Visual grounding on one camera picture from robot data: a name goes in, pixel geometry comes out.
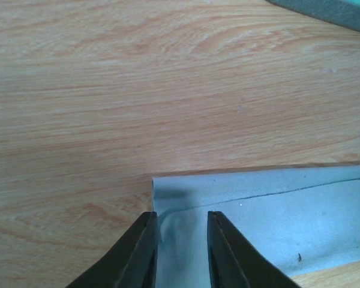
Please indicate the grey-green glasses case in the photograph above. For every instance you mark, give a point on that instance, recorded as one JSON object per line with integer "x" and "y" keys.
{"x": 344, "y": 13}

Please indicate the light blue cleaning cloth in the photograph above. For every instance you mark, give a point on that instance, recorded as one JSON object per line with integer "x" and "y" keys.
{"x": 302, "y": 220}

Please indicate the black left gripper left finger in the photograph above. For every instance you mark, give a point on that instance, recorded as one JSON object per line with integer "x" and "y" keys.
{"x": 131, "y": 262}

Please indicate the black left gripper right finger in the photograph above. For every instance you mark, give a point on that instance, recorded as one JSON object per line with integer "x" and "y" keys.
{"x": 234, "y": 261}

